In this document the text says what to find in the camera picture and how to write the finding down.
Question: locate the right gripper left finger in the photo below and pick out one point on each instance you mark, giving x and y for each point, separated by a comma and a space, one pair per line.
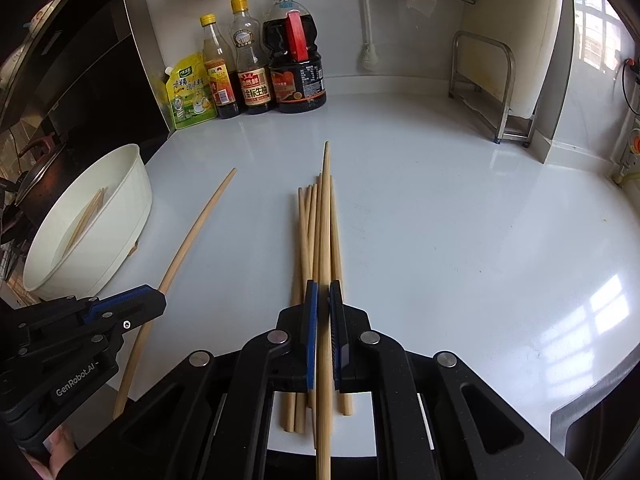
237, 398

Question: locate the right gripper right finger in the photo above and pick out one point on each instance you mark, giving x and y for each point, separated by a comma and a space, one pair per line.
412, 413

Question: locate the long curved wooden chopstick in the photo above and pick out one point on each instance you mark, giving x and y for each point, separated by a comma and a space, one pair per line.
165, 283

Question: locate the gripped wooden chopstick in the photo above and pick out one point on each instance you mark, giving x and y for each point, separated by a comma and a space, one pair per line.
324, 409

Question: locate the person's left hand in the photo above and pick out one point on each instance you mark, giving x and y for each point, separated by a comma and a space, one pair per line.
60, 447

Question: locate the white plastic basin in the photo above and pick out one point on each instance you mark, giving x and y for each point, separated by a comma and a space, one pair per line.
106, 243

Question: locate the brown cooking pot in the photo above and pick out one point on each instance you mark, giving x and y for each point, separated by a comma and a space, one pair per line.
44, 183

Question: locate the black range hood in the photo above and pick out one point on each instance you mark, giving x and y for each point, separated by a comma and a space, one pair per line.
91, 74

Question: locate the yellow green seasoning pouch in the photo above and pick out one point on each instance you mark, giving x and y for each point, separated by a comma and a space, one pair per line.
189, 96

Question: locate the yellow cap vinegar bottle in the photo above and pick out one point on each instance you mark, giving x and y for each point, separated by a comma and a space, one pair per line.
220, 68

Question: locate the steel cutting board rack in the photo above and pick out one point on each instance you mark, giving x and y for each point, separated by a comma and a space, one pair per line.
493, 109

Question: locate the white hanging brush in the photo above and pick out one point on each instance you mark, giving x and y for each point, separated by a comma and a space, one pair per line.
368, 56

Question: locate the yellow cap soy bottle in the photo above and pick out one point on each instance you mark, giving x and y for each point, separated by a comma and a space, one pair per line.
250, 60

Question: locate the white cutting board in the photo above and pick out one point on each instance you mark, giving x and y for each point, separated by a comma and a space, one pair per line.
529, 29

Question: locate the large red handle soy bottle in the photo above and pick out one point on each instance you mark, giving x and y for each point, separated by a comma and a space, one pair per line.
289, 37

